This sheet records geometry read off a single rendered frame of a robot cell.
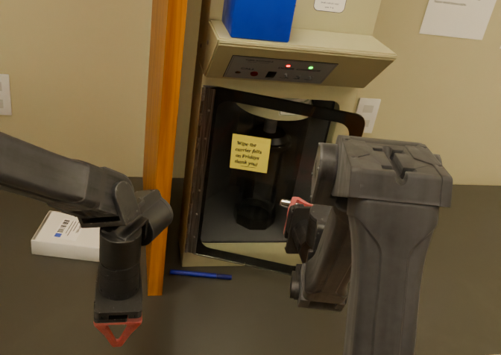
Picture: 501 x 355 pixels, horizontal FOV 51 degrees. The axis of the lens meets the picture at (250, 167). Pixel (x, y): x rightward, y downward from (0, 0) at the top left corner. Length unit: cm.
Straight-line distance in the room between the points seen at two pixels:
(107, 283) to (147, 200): 13
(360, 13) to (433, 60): 67
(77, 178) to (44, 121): 86
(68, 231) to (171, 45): 56
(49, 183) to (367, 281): 39
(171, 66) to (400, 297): 60
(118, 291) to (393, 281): 47
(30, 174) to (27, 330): 53
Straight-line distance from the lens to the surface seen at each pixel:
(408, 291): 41
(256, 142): 102
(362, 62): 96
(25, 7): 143
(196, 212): 113
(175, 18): 87
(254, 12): 87
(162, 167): 98
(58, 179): 65
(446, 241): 158
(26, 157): 63
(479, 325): 134
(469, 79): 177
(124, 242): 73
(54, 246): 125
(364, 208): 40
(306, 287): 77
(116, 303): 79
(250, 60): 92
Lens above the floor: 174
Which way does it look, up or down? 29 degrees down
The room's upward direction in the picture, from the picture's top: 10 degrees clockwise
